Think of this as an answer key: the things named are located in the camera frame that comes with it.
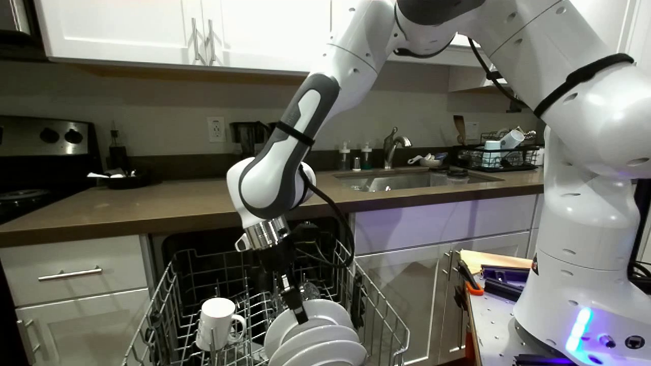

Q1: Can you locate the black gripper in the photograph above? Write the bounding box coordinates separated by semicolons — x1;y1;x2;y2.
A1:
261;240;309;325

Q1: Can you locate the white dinner plate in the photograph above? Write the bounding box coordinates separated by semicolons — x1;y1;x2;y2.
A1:
262;296;354;349
269;323;362;366
283;338;370;366

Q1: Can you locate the dishwasher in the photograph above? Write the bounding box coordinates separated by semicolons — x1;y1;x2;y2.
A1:
147;214;354;366

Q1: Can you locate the white ceramic mug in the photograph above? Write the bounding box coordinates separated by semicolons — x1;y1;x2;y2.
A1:
193;295;247;353

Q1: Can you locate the white sink base cabinet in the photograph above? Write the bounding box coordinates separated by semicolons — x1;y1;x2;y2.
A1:
349;194;545;366

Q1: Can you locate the steel kitchen sink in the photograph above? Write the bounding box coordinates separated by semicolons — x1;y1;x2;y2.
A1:
332;166;504;195

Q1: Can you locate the black coffee maker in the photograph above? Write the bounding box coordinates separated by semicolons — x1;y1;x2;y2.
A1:
228;119;275;161

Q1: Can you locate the chrome faucet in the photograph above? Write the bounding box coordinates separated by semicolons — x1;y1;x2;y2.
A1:
378;128;413;170

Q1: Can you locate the light dish cloth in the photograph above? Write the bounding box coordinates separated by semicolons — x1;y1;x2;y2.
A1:
407;152;443;169

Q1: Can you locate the white drawer front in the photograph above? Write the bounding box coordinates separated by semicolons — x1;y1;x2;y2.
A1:
0;234;150;309

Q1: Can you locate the black pan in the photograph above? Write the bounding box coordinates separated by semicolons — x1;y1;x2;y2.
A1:
86;169;159;190

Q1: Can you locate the grey robot table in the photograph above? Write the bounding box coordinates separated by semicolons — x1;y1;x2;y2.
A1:
463;287;651;366

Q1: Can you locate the wooden board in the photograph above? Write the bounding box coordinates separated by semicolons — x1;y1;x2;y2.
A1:
458;248;534;277

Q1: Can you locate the white lower cabinet door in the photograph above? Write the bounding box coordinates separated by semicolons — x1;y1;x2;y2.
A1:
13;287;152;366

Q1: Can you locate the black clamp tool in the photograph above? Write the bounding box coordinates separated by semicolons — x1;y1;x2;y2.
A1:
477;264;538;301

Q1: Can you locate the black dish drying rack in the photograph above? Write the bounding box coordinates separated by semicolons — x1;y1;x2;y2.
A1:
454;139;545;172

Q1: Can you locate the dark dish brush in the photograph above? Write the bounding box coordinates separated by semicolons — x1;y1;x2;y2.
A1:
451;113;469;149

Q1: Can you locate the white box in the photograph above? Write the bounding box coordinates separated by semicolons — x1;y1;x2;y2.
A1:
498;128;529;152

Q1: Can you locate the black steel stove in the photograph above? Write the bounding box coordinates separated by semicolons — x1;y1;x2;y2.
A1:
0;113;101;223

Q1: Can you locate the white upper cabinet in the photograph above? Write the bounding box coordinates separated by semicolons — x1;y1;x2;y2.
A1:
30;0;334;76

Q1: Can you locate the black over-range microwave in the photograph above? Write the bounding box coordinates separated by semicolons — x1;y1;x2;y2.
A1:
0;0;36;40

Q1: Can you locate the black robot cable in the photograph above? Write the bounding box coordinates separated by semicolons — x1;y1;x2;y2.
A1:
297;37;545;271

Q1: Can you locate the wire dishwasher rack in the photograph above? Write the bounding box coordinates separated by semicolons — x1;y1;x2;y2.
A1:
120;232;413;366

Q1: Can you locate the orange handled tool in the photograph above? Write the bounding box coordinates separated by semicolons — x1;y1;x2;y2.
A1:
458;256;488;298

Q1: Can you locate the white wall outlet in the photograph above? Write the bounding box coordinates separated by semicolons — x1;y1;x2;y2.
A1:
205;113;228;144

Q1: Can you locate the metal drawer handle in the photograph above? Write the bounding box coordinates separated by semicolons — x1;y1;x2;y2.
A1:
36;264;106;284

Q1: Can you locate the metal door handle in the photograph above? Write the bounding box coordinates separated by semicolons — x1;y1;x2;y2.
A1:
17;316;44;360

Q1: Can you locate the metal cabinet handle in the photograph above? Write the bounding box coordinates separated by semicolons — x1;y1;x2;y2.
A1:
203;14;223;67
185;14;205;67

